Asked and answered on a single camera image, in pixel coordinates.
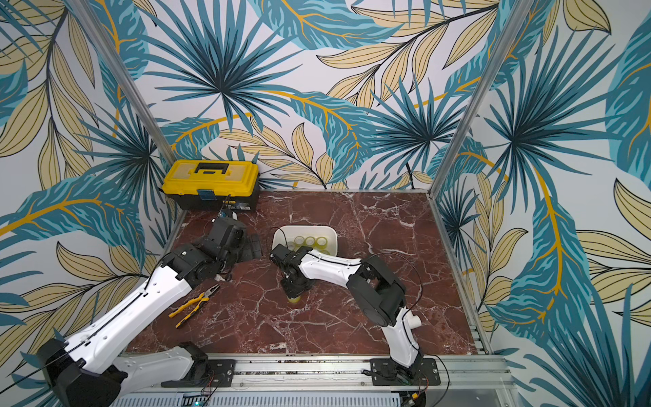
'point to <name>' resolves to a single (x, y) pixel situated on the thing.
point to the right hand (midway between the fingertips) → (295, 289)
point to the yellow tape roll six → (309, 242)
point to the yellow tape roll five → (298, 241)
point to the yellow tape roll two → (294, 300)
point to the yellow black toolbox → (212, 185)
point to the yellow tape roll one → (321, 242)
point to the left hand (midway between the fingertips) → (246, 248)
